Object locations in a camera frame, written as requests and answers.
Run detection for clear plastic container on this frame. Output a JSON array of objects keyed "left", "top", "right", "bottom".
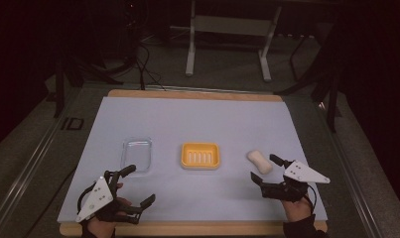
[{"left": 120, "top": 137, "right": 153, "bottom": 174}]

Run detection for white metal stand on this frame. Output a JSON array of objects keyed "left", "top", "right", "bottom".
[{"left": 185, "top": 0, "right": 283, "bottom": 83}]

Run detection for white soap bar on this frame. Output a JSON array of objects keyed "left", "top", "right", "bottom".
[{"left": 246, "top": 149, "right": 274, "bottom": 176}]

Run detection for black floor cables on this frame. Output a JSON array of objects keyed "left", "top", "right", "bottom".
[{"left": 121, "top": 0, "right": 168, "bottom": 91}]

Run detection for person's left hand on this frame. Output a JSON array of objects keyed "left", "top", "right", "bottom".
[{"left": 86, "top": 182, "right": 133, "bottom": 238}]

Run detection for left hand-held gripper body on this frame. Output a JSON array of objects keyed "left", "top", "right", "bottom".
[{"left": 74, "top": 169, "right": 143, "bottom": 225}]

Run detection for metal floor rail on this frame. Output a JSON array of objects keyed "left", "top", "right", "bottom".
[
  {"left": 0, "top": 86, "right": 86, "bottom": 237},
  {"left": 316, "top": 102, "right": 385, "bottom": 238}
]

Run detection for left hand-held gripper cable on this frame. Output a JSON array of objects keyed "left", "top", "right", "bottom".
[{"left": 75, "top": 182, "right": 96, "bottom": 214}]

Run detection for light blue table mat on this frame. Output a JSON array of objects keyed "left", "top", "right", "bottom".
[{"left": 56, "top": 95, "right": 329, "bottom": 224}]

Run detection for hand-held gripper cable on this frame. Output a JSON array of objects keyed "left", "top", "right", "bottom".
[
  {"left": 306, "top": 184, "right": 319, "bottom": 212},
  {"left": 75, "top": 182, "right": 96, "bottom": 214}
]

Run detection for right hand-held gripper cable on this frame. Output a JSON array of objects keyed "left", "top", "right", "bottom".
[{"left": 306, "top": 184, "right": 319, "bottom": 212}]

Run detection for person's right hand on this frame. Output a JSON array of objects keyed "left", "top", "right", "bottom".
[{"left": 281, "top": 196, "right": 314, "bottom": 223}]

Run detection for yellow soap dish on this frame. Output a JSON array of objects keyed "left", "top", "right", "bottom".
[{"left": 180, "top": 142, "right": 221, "bottom": 171}]

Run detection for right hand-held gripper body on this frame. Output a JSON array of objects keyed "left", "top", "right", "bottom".
[{"left": 258, "top": 159, "right": 332, "bottom": 203}]

